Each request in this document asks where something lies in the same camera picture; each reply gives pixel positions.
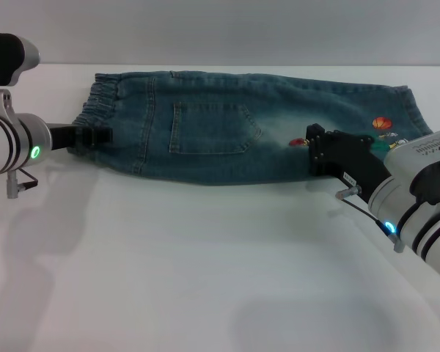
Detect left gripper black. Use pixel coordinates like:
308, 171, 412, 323
47, 123, 114, 152

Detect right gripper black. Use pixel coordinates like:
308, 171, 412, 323
305, 123, 394, 203

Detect blue denim shorts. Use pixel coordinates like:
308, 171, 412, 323
70, 70, 434, 187

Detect right arm cable with connector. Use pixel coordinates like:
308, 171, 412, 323
335, 185, 405, 254

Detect arm cable with connector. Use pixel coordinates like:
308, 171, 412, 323
335, 185, 405, 254
5, 167, 40, 199

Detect left arm cable with connector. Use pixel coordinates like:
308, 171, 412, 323
5, 167, 40, 199

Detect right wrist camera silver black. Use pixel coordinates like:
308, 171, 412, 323
383, 126, 440, 207

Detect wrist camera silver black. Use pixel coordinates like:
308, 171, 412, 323
383, 126, 440, 207
0, 32, 42, 119

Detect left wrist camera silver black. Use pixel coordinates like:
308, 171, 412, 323
0, 32, 42, 119

